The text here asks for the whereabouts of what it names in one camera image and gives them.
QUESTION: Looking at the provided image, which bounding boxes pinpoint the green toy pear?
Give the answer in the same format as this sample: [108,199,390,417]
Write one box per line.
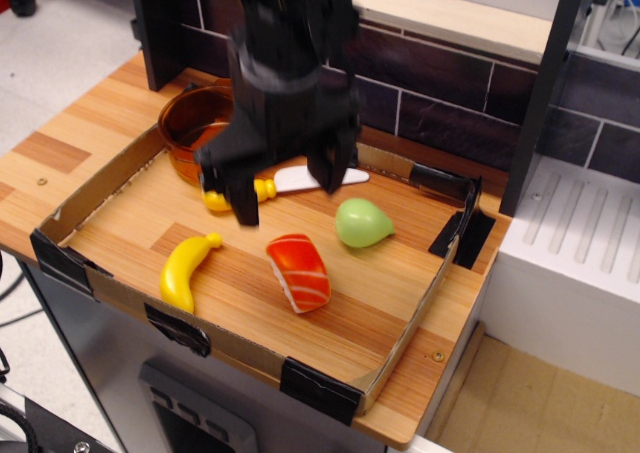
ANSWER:
[335,198,395,248]

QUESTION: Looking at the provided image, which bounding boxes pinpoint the yellow toy banana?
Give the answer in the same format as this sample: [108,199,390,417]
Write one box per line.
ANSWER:
[159,233,222,314]

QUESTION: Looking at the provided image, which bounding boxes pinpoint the grey toy oven panel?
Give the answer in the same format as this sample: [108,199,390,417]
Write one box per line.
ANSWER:
[139,363,259,452]

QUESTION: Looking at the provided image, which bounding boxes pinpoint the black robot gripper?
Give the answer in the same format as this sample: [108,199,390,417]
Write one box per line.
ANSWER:
[195,42,361,227]

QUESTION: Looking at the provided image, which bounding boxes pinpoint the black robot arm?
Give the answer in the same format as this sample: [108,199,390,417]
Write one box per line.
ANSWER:
[195,0,360,226]

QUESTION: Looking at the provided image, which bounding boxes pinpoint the white toy sink drainboard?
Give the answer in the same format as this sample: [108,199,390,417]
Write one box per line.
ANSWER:
[480,158,639,394]

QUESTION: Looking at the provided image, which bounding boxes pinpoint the orange transparent plastic pot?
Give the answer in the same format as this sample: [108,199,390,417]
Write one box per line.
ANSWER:
[158,78,234,187]

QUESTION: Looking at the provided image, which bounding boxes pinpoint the orange salmon sushi toy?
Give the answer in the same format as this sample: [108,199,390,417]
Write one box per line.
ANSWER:
[266,233,332,314]

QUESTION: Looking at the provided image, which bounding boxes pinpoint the yellow handled toy knife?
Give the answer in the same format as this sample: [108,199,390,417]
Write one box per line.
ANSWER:
[202,166,370,212]

